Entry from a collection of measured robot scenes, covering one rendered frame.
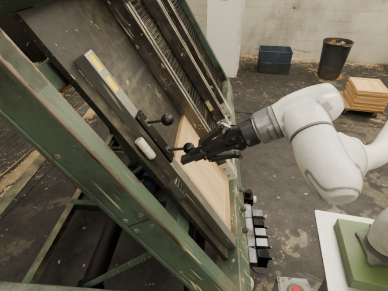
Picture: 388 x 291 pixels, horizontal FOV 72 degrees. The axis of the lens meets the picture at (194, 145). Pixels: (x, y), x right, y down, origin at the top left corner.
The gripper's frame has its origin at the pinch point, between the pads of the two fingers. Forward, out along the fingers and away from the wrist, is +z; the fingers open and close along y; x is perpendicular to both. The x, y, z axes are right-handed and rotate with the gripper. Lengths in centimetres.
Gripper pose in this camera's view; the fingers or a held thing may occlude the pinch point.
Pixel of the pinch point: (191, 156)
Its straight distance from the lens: 79.3
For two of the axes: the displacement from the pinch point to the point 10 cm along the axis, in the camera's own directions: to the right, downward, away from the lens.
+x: 0.7, -5.9, 8.1
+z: -8.6, 3.7, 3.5
